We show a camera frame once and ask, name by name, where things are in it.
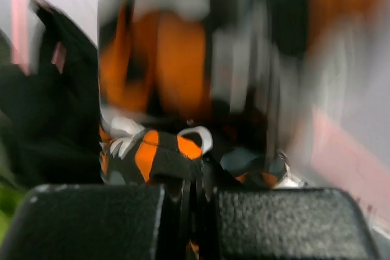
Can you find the orange camouflage shorts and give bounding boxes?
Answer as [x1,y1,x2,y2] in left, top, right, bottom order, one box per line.
[97,0,389,259]

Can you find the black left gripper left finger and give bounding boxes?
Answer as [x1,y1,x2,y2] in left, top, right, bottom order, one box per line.
[1,185,165,259]

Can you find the pink hanger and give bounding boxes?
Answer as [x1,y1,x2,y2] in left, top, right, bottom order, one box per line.
[10,0,52,75]
[310,110,389,231]

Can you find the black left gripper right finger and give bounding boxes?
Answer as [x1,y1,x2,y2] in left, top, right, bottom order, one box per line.
[213,188,380,259]

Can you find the lime green shorts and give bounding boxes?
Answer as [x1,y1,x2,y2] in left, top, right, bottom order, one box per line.
[0,184,24,241]

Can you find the black shorts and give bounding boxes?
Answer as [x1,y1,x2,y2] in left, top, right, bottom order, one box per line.
[1,4,101,189]

